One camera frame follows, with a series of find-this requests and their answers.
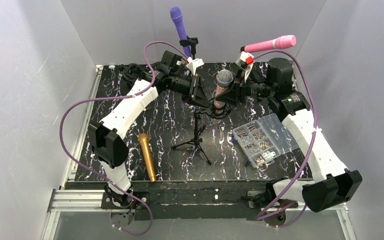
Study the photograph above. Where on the clear plastic screw box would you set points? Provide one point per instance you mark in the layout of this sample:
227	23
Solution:
263	140

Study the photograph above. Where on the round base shock mount stand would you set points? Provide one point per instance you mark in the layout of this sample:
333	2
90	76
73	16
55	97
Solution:
131	72

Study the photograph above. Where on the purple microphone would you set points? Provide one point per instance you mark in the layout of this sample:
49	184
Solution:
177	18

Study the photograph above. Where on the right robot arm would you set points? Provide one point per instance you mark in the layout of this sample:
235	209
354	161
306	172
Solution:
332	182

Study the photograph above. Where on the glitter rhinestone microphone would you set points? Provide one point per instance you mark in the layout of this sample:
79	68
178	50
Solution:
224	78

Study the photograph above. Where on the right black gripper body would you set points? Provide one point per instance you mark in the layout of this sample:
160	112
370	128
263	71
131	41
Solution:
240	88

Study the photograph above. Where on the black front mounting bar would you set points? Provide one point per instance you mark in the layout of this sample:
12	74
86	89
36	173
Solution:
221	199

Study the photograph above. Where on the tripod stand with clip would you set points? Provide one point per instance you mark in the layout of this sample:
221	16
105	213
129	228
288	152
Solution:
245	61

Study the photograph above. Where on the round base clip stand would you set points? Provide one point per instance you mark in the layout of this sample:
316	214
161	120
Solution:
192	46

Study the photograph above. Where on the gold microphone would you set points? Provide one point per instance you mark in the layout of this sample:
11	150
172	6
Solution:
147	156

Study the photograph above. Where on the tripod shock mount stand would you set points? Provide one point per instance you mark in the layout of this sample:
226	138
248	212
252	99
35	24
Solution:
198	130

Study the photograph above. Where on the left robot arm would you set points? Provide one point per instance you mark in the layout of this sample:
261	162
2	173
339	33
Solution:
106	137

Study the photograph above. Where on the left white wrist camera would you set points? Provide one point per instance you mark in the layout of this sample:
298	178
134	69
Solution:
193	64

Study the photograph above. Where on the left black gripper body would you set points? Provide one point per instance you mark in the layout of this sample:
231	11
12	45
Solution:
194	87

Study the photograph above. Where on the pink microphone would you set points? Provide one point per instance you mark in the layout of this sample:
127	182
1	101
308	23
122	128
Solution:
281	43

